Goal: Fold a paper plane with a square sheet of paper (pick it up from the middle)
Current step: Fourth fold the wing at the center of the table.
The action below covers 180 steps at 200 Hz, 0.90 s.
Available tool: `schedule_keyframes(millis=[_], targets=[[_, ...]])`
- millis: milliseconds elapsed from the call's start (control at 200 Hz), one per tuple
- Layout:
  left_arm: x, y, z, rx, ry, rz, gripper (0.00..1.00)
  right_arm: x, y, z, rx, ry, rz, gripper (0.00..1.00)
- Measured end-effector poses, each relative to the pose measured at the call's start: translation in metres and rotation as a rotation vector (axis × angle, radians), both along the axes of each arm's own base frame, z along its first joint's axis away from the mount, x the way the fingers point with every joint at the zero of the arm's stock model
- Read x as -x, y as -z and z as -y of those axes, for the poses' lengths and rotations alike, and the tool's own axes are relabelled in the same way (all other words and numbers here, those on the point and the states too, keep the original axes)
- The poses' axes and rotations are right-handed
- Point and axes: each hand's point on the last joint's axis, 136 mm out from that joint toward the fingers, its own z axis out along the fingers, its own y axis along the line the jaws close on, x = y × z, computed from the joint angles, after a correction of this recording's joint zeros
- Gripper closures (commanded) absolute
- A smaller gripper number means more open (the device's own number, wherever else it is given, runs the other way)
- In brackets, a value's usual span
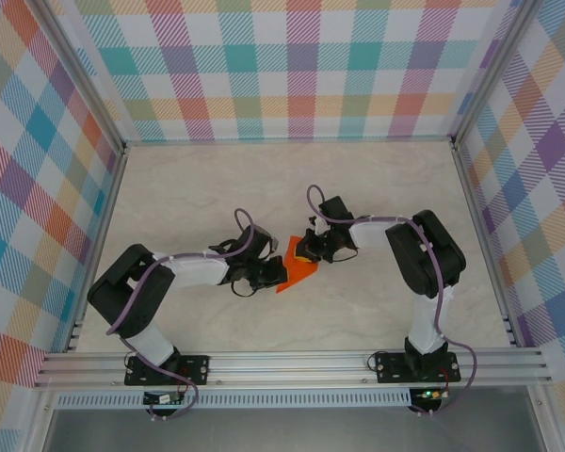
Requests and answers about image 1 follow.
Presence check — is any orange square paper sheet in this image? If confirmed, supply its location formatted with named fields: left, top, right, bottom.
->
left=275, top=234, right=322, bottom=295

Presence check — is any grey metal panel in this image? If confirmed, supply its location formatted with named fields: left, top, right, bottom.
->
left=41, top=407, right=547, bottom=452

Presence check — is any left small circuit board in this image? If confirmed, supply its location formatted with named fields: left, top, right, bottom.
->
left=143, top=391, right=186, bottom=406

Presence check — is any thin black right gripper cable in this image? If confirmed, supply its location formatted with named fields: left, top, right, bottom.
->
left=324, top=244, right=360, bottom=265

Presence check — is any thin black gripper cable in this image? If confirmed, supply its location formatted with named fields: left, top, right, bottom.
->
left=230, top=280, right=260, bottom=299
left=324, top=244, right=360, bottom=265

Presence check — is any thin black left gripper cable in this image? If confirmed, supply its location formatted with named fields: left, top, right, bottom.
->
left=230, top=280, right=260, bottom=299

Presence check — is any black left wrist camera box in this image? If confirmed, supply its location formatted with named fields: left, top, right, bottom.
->
left=246, top=224, right=281, bottom=259

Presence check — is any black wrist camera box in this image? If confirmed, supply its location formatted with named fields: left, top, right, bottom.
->
left=246, top=224, right=281, bottom=259
left=318, top=194, right=356, bottom=226

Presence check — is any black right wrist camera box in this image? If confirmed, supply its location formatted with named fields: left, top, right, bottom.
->
left=318, top=194, right=356, bottom=226

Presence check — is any long aluminium mounting rail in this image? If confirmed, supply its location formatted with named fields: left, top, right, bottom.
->
left=32, top=347, right=552, bottom=390

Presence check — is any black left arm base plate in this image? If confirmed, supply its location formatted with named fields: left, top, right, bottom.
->
left=123, top=354, right=212, bottom=386

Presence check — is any white slotted cable duct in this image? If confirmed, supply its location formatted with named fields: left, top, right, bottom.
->
left=56, top=388, right=413, bottom=410

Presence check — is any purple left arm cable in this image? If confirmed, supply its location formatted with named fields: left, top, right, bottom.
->
left=106, top=208, right=272, bottom=422

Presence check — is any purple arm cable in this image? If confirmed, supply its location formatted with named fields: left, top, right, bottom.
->
left=106, top=208, right=272, bottom=422
left=306, top=184, right=477, bottom=418

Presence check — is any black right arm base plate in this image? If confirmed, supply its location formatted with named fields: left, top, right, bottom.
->
left=374, top=351, right=461, bottom=384

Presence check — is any aluminium side rail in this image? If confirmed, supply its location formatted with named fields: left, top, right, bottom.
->
left=451, top=143, right=523, bottom=348
left=63, top=143, right=129, bottom=354

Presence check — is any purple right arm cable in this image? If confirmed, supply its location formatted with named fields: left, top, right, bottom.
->
left=306, top=184, right=477, bottom=418

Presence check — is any aluminium frame post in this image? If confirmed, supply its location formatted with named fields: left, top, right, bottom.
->
left=451, top=0, right=547, bottom=147
left=32, top=0, right=128, bottom=152

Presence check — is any aluminium frame leg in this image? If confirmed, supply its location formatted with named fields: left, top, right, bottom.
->
left=526, top=385, right=565, bottom=452
left=25, top=390, right=53, bottom=452

